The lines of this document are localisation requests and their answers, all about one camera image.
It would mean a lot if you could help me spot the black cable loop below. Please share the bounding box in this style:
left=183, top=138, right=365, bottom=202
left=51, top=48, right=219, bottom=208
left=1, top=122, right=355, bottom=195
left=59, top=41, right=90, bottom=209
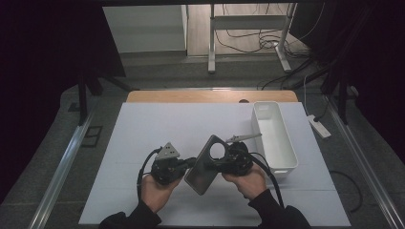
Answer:
left=329, top=170, right=364, bottom=214

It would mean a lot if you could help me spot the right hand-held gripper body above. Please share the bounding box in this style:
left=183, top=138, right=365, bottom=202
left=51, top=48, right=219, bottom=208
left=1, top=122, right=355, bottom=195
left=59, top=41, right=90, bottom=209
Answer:
left=223, top=133, right=263, bottom=177

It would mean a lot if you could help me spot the tangle of black floor cables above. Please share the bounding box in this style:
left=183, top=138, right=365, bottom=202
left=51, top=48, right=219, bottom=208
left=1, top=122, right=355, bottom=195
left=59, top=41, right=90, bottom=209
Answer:
left=214, top=3, right=326, bottom=60

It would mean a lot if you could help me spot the white metal desk frame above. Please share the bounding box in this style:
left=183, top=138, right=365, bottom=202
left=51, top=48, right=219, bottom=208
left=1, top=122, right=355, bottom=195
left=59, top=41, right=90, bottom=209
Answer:
left=207, top=3, right=299, bottom=74

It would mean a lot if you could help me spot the person's right hand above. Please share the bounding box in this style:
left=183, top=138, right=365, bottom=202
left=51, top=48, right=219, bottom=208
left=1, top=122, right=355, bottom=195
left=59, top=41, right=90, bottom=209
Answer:
left=222, top=165, right=267, bottom=201

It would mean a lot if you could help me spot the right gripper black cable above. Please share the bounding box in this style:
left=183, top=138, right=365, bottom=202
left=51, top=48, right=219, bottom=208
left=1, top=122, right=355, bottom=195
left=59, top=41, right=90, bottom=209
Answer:
left=247, top=152, right=285, bottom=209

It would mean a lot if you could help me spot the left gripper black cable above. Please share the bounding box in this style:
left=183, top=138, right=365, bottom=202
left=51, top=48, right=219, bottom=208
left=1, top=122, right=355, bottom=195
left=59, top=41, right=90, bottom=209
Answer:
left=137, top=146, right=163, bottom=201

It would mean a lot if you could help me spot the black metal stand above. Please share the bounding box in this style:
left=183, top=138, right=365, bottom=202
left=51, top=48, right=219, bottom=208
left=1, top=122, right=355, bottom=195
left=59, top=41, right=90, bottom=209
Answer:
left=68, top=71, right=139, bottom=127
left=290, top=60, right=359, bottom=125

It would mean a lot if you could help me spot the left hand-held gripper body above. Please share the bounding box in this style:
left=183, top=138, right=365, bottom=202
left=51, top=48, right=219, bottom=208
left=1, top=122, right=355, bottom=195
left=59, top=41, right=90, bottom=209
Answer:
left=150, top=141, right=192, bottom=185

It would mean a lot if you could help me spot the white cabinet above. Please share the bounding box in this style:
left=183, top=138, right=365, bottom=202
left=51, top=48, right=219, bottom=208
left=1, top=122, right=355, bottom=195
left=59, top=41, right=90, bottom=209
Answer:
left=102, top=4, right=188, bottom=54

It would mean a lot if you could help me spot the black plug with cable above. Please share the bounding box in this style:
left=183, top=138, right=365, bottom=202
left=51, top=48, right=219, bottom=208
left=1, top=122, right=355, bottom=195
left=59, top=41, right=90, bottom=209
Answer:
left=313, top=98, right=330, bottom=123

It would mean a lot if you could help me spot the thin white cable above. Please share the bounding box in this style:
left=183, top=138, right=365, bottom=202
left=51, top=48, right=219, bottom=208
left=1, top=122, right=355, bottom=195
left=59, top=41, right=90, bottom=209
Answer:
left=302, top=74, right=312, bottom=117

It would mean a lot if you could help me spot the grey clear phone case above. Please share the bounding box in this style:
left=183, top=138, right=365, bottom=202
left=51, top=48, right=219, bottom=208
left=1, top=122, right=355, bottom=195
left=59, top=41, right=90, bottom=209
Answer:
left=183, top=134, right=231, bottom=197

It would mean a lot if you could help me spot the black floor outlet cover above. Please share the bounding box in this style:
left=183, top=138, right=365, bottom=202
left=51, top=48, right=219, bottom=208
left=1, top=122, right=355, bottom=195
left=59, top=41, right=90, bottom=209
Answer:
left=80, top=125, right=103, bottom=148

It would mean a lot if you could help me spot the person's left hand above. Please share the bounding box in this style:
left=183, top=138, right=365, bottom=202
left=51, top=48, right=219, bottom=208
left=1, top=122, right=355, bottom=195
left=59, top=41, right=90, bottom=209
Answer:
left=139, top=174, right=181, bottom=214

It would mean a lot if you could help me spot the white plastic storage bin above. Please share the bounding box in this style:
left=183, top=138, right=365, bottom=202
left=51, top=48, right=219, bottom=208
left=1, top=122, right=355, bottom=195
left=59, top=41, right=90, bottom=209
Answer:
left=250, top=100, right=299, bottom=179

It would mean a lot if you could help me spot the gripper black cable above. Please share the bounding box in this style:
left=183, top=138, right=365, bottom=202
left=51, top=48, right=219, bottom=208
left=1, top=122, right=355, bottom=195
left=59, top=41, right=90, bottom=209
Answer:
left=247, top=152, right=285, bottom=209
left=137, top=146, right=163, bottom=201

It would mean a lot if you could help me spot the black curtain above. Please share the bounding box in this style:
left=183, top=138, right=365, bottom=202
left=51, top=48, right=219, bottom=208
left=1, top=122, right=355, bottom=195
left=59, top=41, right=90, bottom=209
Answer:
left=292, top=0, right=405, bottom=166
left=0, top=0, right=126, bottom=204

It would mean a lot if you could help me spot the aluminium floor rail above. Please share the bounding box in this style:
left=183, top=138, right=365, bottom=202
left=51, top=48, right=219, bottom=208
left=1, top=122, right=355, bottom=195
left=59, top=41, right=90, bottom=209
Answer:
left=324, top=94, right=405, bottom=229
left=28, top=113, right=95, bottom=229

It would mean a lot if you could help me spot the white table mat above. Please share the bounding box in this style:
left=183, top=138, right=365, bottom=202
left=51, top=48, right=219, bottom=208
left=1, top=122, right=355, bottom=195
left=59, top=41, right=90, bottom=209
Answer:
left=78, top=101, right=352, bottom=227

